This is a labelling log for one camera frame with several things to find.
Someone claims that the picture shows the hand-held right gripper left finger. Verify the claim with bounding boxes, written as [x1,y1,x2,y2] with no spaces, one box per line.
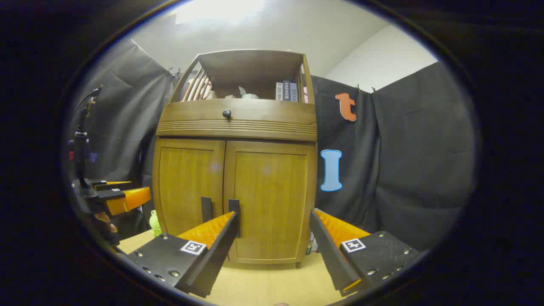
[127,211,239,299]

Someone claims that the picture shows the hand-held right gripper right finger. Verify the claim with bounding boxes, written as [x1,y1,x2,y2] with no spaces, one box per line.
[309,208,422,297]

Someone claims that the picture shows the wooden cabinet door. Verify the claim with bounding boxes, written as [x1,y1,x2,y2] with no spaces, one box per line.
[223,140,318,265]
[152,137,226,238]

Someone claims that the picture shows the wooden double-door shoe cabinet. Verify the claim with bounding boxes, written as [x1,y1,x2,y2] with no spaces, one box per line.
[152,49,318,269]

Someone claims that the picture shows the green frog toy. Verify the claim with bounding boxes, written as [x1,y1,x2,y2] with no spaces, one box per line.
[149,210,163,237]

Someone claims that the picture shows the wooden drawer with black knob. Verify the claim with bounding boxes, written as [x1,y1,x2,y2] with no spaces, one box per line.
[156,99,318,142]

